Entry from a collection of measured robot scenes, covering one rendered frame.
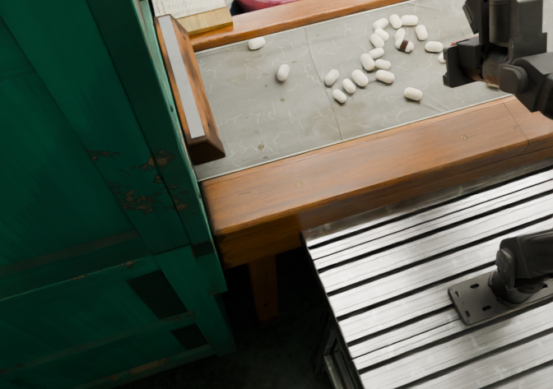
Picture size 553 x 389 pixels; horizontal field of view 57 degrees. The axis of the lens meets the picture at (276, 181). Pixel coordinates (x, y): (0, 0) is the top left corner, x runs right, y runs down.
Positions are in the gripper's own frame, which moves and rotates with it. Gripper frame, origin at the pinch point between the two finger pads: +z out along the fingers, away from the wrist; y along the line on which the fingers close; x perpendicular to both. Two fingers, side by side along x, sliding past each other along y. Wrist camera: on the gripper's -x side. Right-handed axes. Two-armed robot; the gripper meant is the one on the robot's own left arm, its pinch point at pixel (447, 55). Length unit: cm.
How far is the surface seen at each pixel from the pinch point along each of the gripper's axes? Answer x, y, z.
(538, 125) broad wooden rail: 15.7, -14.3, -4.5
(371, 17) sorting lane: -6.2, 2.8, 25.3
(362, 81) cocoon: 3.3, 12.0, 11.1
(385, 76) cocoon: 3.5, 7.3, 10.9
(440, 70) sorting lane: 5.3, -4.8, 11.6
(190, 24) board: -13, 41, 28
